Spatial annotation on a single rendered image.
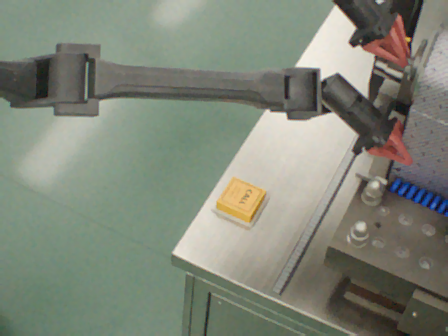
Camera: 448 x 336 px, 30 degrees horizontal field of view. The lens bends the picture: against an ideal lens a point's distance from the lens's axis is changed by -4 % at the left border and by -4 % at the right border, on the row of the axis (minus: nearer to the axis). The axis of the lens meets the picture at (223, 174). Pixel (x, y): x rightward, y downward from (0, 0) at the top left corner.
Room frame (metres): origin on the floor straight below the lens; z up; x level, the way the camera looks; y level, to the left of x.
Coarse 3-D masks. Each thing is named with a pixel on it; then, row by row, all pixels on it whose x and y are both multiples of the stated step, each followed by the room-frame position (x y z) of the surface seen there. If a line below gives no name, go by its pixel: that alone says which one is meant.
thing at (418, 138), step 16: (416, 112) 0.98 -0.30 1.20; (416, 128) 0.98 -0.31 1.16; (432, 128) 0.97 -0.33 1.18; (416, 144) 0.98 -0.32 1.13; (432, 144) 0.97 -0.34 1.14; (416, 160) 0.97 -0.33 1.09; (432, 160) 0.96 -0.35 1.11; (400, 176) 0.98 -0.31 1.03; (416, 176) 0.97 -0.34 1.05; (432, 176) 0.96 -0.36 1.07
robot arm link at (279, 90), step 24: (72, 48) 0.93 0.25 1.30; (96, 48) 0.94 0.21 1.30; (96, 72) 0.90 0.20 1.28; (120, 72) 0.92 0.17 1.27; (144, 72) 0.93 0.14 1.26; (168, 72) 0.94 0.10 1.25; (192, 72) 0.96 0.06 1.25; (216, 72) 0.97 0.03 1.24; (240, 72) 0.99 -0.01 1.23; (264, 72) 1.00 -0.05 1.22; (288, 72) 1.01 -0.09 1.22; (312, 72) 1.04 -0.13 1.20; (96, 96) 0.88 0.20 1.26; (120, 96) 0.90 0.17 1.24; (144, 96) 0.91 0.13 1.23; (168, 96) 0.92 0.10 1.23; (192, 96) 0.93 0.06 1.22; (216, 96) 0.94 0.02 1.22; (240, 96) 0.96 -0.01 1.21; (264, 96) 0.97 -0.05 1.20; (288, 96) 0.99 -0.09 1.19; (312, 96) 1.00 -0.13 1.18
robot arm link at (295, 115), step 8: (320, 72) 1.04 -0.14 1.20; (320, 80) 1.03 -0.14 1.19; (320, 88) 1.02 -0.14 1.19; (320, 96) 1.01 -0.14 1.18; (320, 104) 1.00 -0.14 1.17; (288, 112) 0.98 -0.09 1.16; (296, 112) 0.98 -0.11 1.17; (304, 112) 0.98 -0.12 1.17; (312, 112) 0.98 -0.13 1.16; (320, 112) 0.99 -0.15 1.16; (328, 112) 1.03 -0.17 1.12; (288, 120) 0.98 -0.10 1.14; (296, 120) 0.98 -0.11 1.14; (304, 120) 0.99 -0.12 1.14
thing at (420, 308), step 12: (420, 300) 0.74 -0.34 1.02; (432, 300) 0.74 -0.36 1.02; (408, 312) 0.74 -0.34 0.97; (420, 312) 0.73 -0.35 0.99; (432, 312) 0.72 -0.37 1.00; (444, 312) 0.72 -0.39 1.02; (408, 324) 0.73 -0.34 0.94; (420, 324) 0.73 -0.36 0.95; (432, 324) 0.72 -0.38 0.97; (444, 324) 0.71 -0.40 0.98
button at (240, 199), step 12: (240, 180) 1.02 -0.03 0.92; (228, 192) 0.99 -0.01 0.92; (240, 192) 0.99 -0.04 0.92; (252, 192) 0.99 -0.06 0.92; (264, 192) 1.00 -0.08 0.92; (216, 204) 0.96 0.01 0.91; (228, 204) 0.96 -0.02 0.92; (240, 204) 0.96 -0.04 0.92; (252, 204) 0.97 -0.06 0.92; (240, 216) 0.95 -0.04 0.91; (252, 216) 0.95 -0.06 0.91
